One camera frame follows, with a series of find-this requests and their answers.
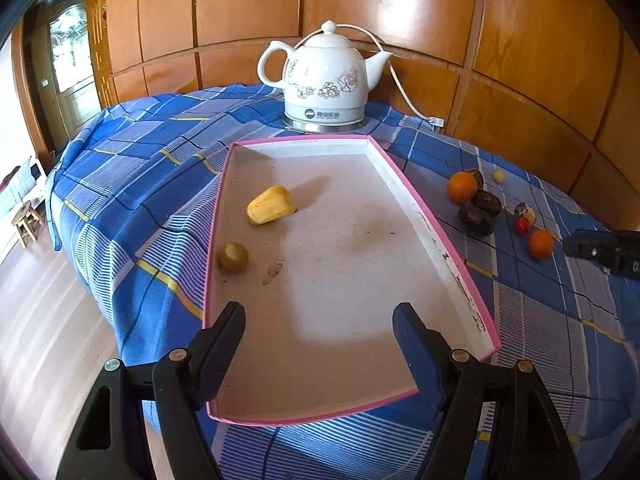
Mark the small tan ball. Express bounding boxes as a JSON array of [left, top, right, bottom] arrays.
[[492, 169, 506, 184], [217, 242, 248, 274]]

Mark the yellow oblong fruit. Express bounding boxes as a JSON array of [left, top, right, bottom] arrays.
[[246, 185, 297, 226]]

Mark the orange near tomato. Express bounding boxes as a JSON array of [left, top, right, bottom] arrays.
[[527, 229, 555, 260]]

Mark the small red tomato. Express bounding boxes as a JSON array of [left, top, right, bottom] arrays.
[[513, 216, 532, 236]]

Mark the cut brown cream fruit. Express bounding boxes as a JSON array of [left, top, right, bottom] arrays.
[[514, 203, 536, 226]]

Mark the dark brown round fruit back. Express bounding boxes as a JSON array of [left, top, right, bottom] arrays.
[[471, 190, 502, 218]]

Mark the dark brown round fruit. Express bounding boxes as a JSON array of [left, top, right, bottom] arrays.
[[458, 202, 494, 236], [471, 190, 502, 218]]

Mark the dark brown round fruit front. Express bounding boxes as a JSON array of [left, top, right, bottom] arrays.
[[458, 202, 494, 236]]

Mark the small dark cut fruit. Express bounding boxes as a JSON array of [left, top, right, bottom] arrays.
[[469, 169, 485, 190]]

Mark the pink rimmed white tray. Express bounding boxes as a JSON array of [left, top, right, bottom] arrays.
[[203, 134, 500, 426]]

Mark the orange near tray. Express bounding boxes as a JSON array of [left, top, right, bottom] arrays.
[[447, 171, 480, 204]]

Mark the blue plaid tablecloth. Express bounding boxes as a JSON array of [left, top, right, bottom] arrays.
[[46, 83, 640, 480]]

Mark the small wooden stool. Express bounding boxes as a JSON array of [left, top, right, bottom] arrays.
[[12, 200, 44, 248]]

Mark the white ceramic electric kettle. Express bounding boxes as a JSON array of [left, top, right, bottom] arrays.
[[257, 21, 392, 132]]

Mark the wooden door with window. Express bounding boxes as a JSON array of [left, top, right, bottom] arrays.
[[22, 0, 101, 153]]

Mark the white kettle power cable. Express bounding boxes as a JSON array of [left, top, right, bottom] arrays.
[[294, 23, 446, 129]]

